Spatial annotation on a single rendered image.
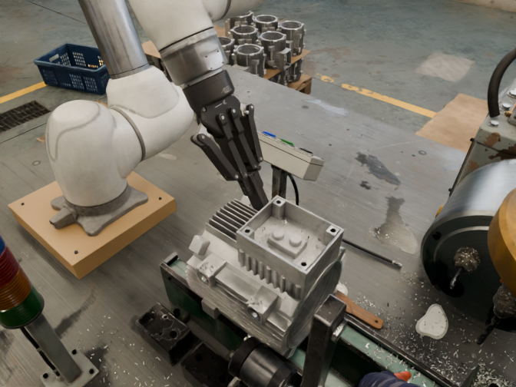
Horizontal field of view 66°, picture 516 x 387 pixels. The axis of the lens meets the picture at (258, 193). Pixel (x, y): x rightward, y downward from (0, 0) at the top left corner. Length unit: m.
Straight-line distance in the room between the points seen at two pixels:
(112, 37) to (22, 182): 0.56
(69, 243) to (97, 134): 0.27
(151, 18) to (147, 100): 0.45
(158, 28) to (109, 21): 0.45
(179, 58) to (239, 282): 0.34
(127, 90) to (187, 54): 0.45
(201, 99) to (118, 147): 0.40
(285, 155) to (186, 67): 0.33
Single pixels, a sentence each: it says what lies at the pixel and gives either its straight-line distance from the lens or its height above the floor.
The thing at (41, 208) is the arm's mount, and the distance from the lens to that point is 1.16.
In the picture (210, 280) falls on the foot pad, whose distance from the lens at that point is 0.62.
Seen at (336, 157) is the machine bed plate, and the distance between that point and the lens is 1.30.
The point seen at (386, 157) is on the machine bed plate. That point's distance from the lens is 1.34.
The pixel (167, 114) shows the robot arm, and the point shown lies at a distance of 1.05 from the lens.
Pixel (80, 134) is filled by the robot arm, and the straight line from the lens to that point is 0.93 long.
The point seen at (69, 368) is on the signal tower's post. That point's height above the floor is 0.85.
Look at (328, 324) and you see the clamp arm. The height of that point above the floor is 1.25.
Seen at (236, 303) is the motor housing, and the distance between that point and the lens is 0.62.
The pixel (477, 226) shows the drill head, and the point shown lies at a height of 1.12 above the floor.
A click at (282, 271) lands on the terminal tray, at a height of 1.12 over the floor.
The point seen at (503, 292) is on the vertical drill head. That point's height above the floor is 1.27.
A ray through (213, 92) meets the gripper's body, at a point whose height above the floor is 1.29.
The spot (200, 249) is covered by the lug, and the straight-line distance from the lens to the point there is 0.63.
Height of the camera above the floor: 1.56
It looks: 42 degrees down
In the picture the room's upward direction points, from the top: straight up
